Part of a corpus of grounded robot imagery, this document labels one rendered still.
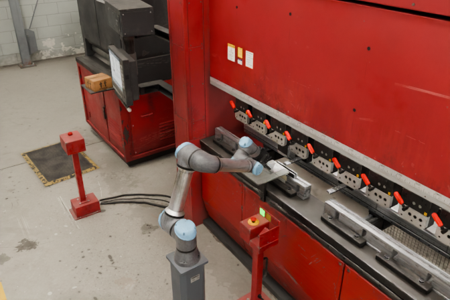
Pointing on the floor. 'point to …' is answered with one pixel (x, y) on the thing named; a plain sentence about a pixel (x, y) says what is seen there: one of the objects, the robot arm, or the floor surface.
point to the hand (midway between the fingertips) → (268, 169)
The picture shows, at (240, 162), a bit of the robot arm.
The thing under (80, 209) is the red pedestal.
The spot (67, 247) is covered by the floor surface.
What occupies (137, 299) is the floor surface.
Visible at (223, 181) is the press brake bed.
